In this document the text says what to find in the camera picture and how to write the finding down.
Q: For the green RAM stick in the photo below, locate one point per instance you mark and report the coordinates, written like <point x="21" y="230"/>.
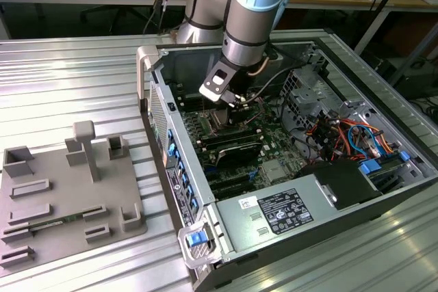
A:
<point x="68" y="218"/>

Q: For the open PC case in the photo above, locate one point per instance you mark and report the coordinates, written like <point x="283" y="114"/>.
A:
<point x="342" y="227"/>

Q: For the green motherboard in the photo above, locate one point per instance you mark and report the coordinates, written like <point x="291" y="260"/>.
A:
<point x="280" y="148"/>

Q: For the black RAM slot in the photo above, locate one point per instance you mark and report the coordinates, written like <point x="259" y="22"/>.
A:
<point x="219" y="146"/>
<point x="229" y="134"/>
<point x="231" y="137"/>
<point x="232" y="141"/>

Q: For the square silver heatsink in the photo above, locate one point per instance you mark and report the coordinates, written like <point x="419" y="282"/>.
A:
<point x="273" y="170"/>

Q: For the black plastic cover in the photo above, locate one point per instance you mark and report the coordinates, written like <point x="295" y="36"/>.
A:
<point x="338" y="182"/>

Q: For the black expansion slot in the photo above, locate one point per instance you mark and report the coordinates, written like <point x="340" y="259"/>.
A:
<point x="232" y="179"/>
<point x="236" y="191"/>

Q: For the thin metal locking lever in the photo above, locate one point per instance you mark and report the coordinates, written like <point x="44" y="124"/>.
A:
<point x="204" y="105"/>

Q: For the small blue latch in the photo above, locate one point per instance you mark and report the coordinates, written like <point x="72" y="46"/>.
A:
<point x="403" y="156"/>

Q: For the grey parts rack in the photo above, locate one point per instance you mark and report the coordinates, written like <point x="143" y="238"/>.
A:
<point x="61" y="182"/>

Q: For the silver drive cage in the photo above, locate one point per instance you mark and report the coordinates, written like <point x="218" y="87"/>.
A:
<point x="301" y="97"/>

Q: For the grey power supply with label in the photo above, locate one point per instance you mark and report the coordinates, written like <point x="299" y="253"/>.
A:
<point x="246" y="227"/>

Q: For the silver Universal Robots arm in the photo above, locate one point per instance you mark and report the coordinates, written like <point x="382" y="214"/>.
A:
<point x="253" y="15"/>

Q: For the CPU socket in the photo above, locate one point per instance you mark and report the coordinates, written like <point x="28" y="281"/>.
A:
<point x="214" y="122"/>

